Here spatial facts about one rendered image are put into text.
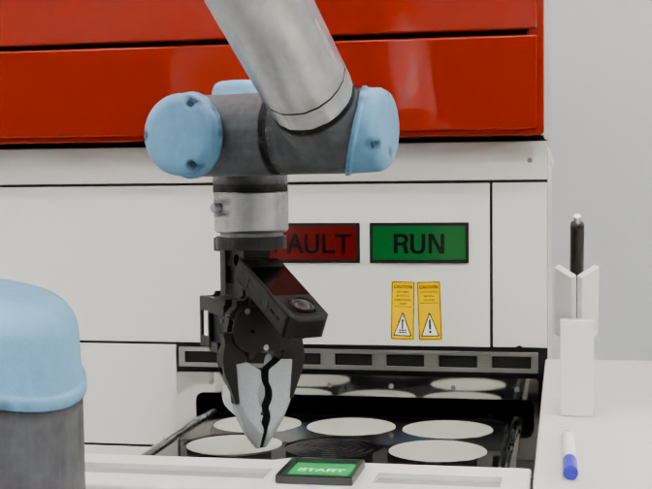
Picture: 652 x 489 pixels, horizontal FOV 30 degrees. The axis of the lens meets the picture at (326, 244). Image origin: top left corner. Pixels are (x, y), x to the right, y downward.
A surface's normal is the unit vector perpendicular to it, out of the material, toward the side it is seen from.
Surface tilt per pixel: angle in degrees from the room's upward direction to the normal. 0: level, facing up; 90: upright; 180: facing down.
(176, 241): 90
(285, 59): 138
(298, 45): 126
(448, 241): 90
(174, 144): 90
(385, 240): 90
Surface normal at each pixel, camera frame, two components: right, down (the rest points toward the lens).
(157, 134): -0.37, 0.06
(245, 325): 0.50, 0.04
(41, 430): 0.79, 0.02
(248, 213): -0.02, 0.05
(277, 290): 0.25, -0.87
